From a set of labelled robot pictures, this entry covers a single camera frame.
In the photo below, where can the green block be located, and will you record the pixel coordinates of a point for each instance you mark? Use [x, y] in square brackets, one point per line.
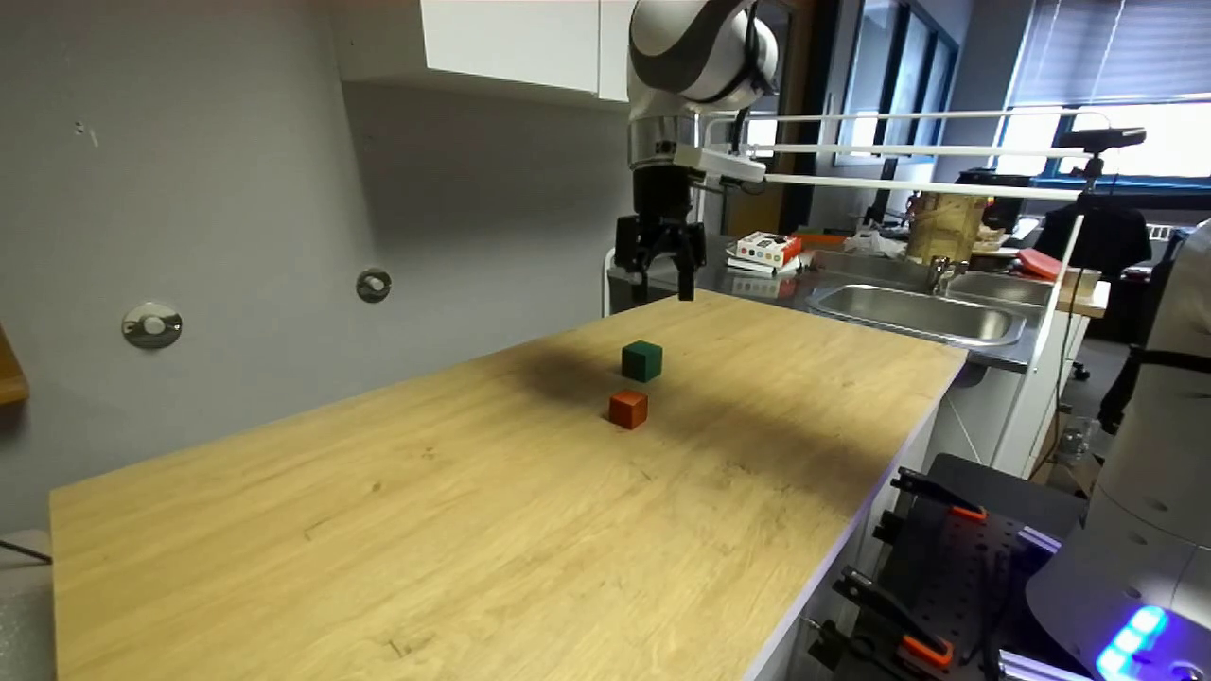
[641, 361]

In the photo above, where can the black clamp with orange tips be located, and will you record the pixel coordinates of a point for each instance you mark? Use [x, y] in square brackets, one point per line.
[937, 497]
[894, 619]

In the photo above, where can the round metal wall plate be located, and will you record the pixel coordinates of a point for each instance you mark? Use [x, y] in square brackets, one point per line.
[374, 285]
[151, 325]

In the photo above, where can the stack of small boxes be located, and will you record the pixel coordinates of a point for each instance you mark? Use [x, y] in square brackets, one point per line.
[766, 252]

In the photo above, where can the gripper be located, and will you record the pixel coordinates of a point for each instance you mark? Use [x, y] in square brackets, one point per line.
[660, 194]

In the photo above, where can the brown paper bag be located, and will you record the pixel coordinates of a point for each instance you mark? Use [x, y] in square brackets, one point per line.
[946, 227]

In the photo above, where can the black office chair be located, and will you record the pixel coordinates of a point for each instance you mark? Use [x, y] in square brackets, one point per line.
[1097, 236]

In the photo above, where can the wooden shelf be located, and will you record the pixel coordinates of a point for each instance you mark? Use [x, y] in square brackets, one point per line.
[9, 374]

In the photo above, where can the white rod frame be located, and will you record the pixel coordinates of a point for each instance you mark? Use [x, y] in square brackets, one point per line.
[908, 184]

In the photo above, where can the steel tap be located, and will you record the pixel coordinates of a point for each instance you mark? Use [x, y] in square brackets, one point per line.
[944, 274]

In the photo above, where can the red lid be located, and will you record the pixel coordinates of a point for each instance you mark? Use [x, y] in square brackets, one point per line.
[1041, 263]

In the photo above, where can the white wall cabinet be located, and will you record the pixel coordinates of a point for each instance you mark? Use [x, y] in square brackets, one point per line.
[516, 38]

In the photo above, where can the orange block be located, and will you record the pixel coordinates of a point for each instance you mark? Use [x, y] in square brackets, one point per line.
[628, 410]

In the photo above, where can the steel sink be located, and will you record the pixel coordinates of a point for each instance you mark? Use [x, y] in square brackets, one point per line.
[913, 314]

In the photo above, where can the window with blinds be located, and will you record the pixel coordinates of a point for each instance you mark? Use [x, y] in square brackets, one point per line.
[1116, 76]

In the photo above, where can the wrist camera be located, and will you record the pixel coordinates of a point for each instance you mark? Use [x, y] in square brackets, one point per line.
[627, 244]

